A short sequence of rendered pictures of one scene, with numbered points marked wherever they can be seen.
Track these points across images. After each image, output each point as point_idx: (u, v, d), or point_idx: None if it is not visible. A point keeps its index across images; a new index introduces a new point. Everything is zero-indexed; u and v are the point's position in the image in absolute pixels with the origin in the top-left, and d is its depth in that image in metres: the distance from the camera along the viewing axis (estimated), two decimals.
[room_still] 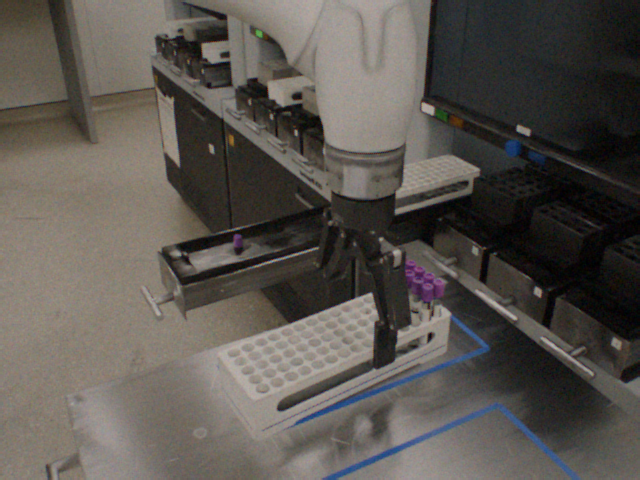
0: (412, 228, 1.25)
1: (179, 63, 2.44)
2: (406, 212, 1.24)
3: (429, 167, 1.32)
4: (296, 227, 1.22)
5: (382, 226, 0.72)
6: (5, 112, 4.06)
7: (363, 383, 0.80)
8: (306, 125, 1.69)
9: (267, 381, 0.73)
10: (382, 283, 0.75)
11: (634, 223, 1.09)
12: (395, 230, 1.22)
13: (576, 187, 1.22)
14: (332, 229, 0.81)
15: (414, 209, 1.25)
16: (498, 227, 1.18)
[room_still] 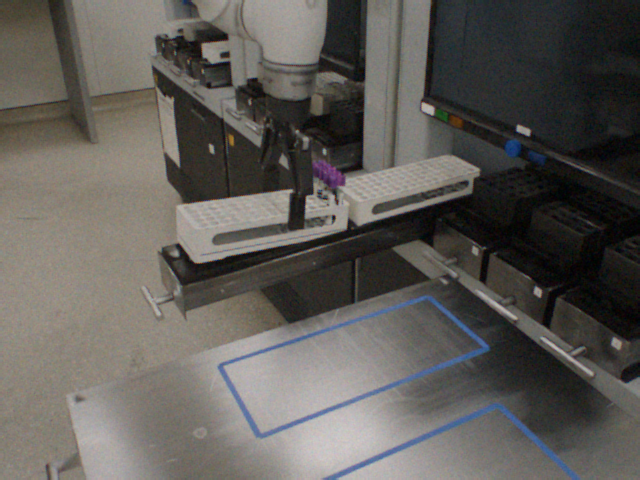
0: (412, 228, 1.25)
1: (179, 63, 2.44)
2: (406, 212, 1.24)
3: (429, 167, 1.32)
4: None
5: (298, 121, 1.05)
6: (5, 112, 4.06)
7: (278, 241, 1.11)
8: (306, 125, 1.69)
9: (207, 222, 1.05)
10: (296, 164, 1.07)
11: (634, 223, 1.09)
12: (395, 230, 1.22)
13: (576, 187, 1.22)
14: (269, 131, 1.13)
15: (414, 209, 1.25)
16: (498, 227, 1.18)
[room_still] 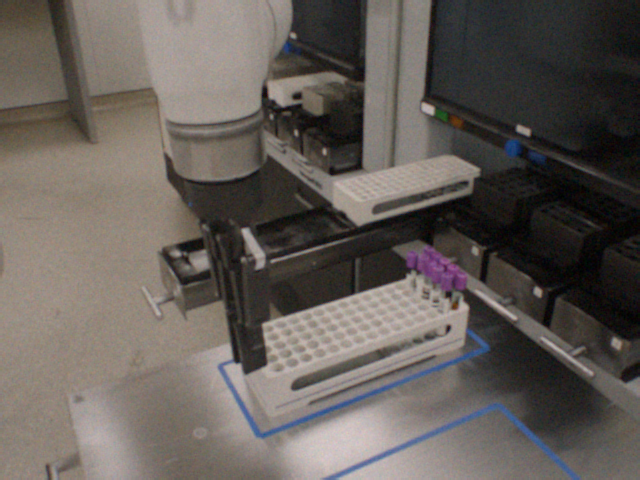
0: (412, 228, 1.25)
1: None
2: (406, 212, 1.24)
3: (429, 167, 1.32)
4: (296, 227, 1.22)
5: None
6: (5, 112, 4.06)
7: (377, 370, 0.82)
8: (306, 125, 1.69)
9: (282, 361, 0.76)
10: None
11: (634, 223, 1.09)
12: (395, 230, 1.22)
13: (576, 187, 1.22)
14: None
15: (414, 209, 1.25)
16: (498, 227, 1.18)
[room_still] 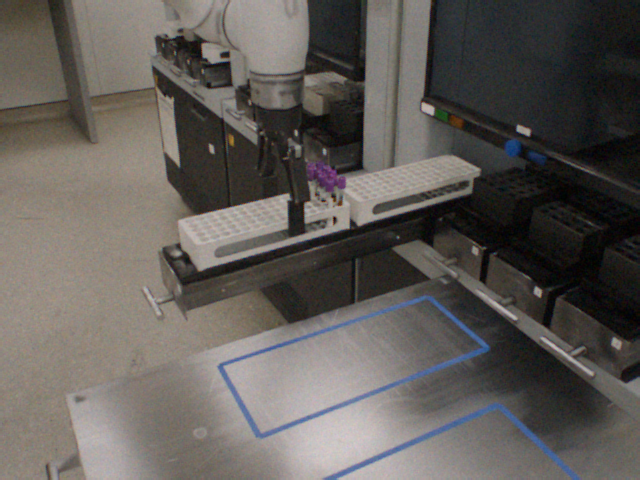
0: (412, 228, 1.25)
1: (179, 63, 2.44)
2: (406, 212, 1.24)
3: (429, 167, 1.32)
4: None
5: (289, 129, 1.04)
6: (5, 112, 4.06)
7: (280, 247, 1.12)
8: (306, 125, 1.69)
9: (208, 236, 1.06)
10: (291, 172, 1.07)
11: (634, 223, 1.09)
12: (395, 230, 1.23)
13: (576, 187, 1.22)
14: (263, 138, 1.13)
15: (414, 209, 1.25)
16: (498, 227, 1.18)
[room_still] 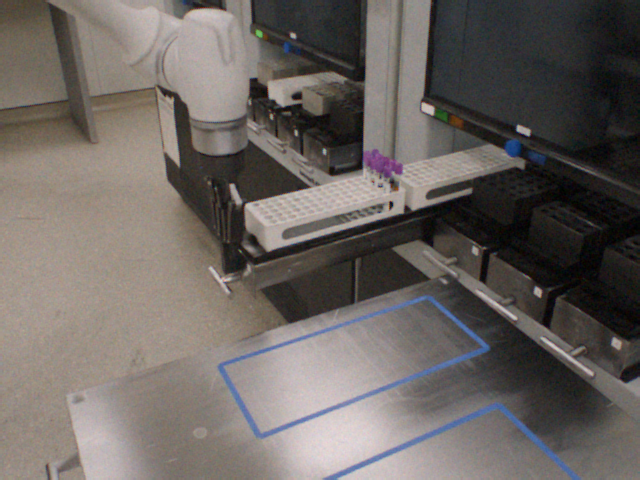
0: None
1: None
2: (456, 198, 1.30)
3: (476, 155, 1.37)
4: None
5: None
6: (5, 112, 4.06)
7: (341, 230, 1.18)
8: (306, 125, 1.69)
9: (275, 218, 1.12)
10: None
11: (634, 223, 1.09)
12: None
13: (576, 187, 1.22)
14: (237, 206, 1.05)
15: (464, 195, 1.31)
16: (498, 227, 1.18)
